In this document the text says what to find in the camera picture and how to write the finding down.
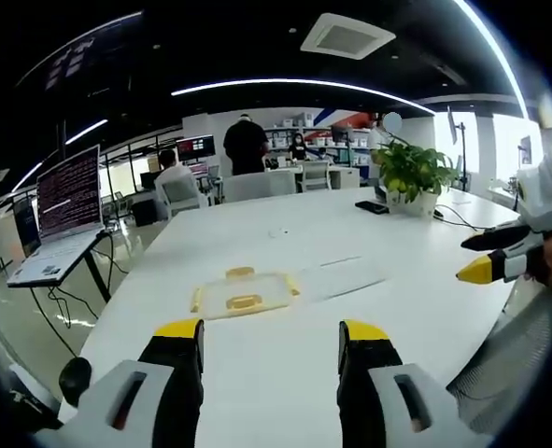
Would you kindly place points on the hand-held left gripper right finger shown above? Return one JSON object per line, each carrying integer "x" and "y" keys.
{"x": 378, "y": 401}

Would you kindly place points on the white plant pot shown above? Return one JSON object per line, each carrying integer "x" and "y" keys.
{"x": 422, "y": 203}

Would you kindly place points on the shelf of white boxes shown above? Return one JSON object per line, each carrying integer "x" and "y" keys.
{"x": 324, "y": 137}

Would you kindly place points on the black laptop stand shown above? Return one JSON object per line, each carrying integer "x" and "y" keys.
{"x": 98, "y": 279}

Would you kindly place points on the white office chair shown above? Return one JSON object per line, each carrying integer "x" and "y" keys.
{"x": 257, "y": 186}
{"x": 182, "y": 196}
{"x": 315, "y": 176}

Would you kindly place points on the dark small screen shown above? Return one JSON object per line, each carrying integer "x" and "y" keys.
{"x": 27, "y": 228}

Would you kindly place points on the green potted plant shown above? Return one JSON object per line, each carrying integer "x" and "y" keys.
{"x": 411, "y": 168}

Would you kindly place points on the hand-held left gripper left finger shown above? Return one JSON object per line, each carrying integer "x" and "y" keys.
{"x": 117, "y": 396}

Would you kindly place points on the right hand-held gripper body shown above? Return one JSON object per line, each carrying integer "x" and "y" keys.
{"x": 539, "y": 200}

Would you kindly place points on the clear lid with yellow clips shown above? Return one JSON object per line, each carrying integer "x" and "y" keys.
{"x": 243, "y": 291}

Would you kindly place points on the white ceiling air vent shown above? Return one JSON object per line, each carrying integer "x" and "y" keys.
{"x": 348, "y": 36}

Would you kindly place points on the silver open laptop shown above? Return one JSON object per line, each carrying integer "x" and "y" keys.
{"x": 70, "y": 191}

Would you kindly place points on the curved ceiling light strip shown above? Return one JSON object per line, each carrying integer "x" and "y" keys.
{"x": 303, "y": 84}

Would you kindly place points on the black phone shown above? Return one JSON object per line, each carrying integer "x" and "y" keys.
{"x": 372, "y": 206}

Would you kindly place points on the red lit monitor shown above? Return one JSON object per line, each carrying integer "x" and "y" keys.
{"x": 196, "y": 147}

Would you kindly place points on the grey mesh office chair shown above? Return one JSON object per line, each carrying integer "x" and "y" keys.
{"x": 513, "y": 364}

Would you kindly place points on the black floor box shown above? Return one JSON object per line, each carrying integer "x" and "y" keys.
{"x": 144, "y": 212}

